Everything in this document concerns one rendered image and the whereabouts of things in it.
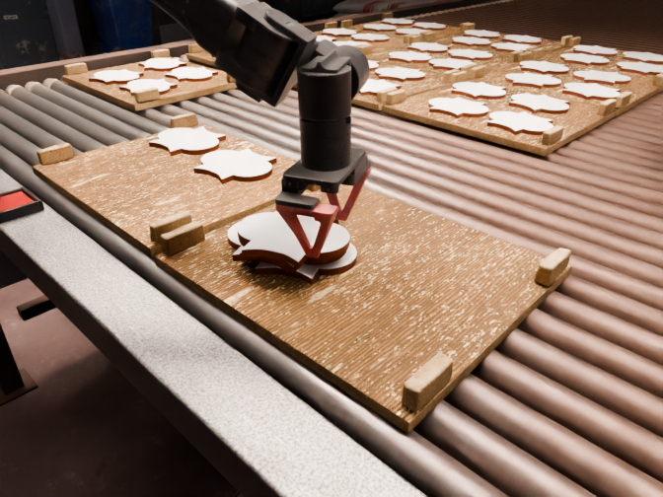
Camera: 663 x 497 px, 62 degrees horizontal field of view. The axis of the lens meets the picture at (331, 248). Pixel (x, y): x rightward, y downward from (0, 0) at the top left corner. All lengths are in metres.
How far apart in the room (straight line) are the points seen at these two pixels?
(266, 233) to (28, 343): 1.69
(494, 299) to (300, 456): 0.30
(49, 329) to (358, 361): 1.86
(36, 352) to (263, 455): 1.78
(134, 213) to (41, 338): 1.46
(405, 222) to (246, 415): 0.39
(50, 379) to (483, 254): 1.65
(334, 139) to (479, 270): 0.25
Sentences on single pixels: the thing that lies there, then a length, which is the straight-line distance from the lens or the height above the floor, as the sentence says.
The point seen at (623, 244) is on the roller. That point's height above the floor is 0.92.
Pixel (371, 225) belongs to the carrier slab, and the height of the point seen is 0.94.
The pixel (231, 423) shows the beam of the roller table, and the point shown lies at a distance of 0.54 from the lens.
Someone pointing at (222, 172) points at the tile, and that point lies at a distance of 0.96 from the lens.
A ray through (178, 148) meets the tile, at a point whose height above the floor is 0.95.
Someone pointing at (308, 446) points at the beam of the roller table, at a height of 0.91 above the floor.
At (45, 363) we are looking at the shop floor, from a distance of 2.18.
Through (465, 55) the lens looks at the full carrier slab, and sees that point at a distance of 1.89.
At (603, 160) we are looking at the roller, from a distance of 1.19.
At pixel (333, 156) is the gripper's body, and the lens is 0.61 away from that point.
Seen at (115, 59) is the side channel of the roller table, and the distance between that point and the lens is 1.94.
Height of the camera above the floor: 1.31
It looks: 31 degrees down
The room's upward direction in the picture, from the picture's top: straight up
